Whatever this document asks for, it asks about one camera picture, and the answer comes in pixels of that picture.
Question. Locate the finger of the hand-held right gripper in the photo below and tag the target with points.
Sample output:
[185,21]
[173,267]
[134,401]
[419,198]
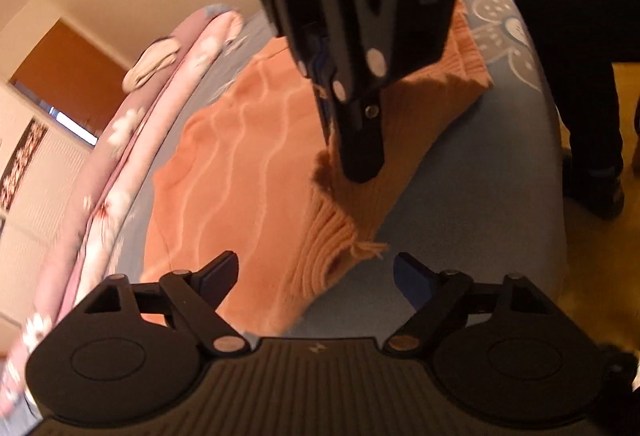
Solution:
[360,146]
[319,61]

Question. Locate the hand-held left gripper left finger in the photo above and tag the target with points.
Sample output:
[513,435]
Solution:
[220,276]

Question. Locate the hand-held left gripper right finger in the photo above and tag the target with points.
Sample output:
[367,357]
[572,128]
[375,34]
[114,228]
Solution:
[412,278]

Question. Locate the orange striped knit sweater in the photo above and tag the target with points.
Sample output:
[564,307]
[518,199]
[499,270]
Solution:
[240,141]

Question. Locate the blue floral bed sheet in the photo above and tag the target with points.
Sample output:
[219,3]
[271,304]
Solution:
[475,196]

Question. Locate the pink floral quilt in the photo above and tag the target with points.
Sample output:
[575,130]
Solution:
[100,176]

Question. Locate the white wardrobe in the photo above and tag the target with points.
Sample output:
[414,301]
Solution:
[45,196]

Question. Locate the person's dark shoe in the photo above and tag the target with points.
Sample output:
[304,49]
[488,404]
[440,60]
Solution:
[595,191]

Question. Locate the person's dark clothing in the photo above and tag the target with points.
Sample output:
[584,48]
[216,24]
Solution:
[575,41]

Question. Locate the brown wooden door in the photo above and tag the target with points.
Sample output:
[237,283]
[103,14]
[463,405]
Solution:
[65,71]

